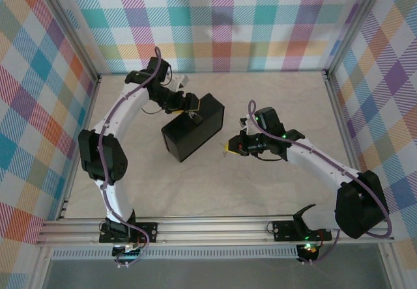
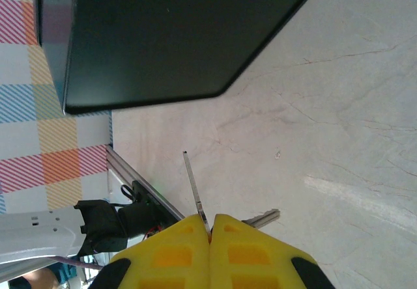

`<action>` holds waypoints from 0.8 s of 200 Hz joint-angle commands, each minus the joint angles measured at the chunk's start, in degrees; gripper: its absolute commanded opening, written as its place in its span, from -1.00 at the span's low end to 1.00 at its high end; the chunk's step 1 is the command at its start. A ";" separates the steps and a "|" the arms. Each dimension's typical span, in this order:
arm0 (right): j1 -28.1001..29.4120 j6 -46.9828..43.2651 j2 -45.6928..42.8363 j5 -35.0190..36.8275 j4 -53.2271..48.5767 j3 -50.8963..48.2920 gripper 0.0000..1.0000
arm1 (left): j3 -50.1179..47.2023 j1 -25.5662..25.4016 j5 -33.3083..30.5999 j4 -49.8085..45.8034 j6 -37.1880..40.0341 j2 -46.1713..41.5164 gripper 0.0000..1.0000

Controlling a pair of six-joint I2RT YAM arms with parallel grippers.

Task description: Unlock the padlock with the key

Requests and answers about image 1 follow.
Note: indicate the starry night printed black box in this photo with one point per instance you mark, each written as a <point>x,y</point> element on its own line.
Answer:
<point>195,139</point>

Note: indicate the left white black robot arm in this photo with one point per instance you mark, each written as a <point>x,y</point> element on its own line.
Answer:
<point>101,159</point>

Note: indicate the right aluminium side rail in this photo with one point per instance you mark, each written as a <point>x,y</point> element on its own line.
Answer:
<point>340,116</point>

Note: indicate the right aluminium corner post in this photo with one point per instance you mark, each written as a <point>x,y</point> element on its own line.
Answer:
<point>350,28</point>

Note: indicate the long aluminium mounting rail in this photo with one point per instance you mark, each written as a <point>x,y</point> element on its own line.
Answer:
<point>211,228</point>

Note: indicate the right orange controller board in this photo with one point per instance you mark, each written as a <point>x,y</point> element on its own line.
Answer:
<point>309,248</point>

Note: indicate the left aluminium corner post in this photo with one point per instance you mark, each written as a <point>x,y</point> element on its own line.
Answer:
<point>70,28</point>

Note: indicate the aluminium corner post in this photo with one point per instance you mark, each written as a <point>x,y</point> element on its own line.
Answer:
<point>70,28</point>
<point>350,28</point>

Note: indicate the small silver keys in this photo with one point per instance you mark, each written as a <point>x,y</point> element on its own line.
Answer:
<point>224,152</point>

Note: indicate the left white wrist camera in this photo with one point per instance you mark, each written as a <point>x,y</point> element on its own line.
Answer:
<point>181,82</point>

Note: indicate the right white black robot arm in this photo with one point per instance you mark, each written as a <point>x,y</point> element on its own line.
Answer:
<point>358,207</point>

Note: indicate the left green controller board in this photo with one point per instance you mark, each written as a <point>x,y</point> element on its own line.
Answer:
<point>128,253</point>

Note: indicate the left aluminium side rail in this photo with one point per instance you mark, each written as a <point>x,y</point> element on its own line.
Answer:
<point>86,113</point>

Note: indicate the aluminium side rail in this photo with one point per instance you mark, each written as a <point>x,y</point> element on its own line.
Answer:
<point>86,113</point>
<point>340,116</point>

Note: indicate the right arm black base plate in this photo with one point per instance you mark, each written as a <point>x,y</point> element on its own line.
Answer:
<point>283,230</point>

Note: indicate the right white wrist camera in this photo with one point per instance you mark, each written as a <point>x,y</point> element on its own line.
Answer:
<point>249,124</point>

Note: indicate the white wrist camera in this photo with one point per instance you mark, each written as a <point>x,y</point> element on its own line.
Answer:
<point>249,124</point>
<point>181,82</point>

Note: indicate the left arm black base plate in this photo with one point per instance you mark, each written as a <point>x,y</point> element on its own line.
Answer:
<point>148,232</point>

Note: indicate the small silver padlock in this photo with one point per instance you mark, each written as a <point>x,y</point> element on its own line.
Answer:
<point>195,118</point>

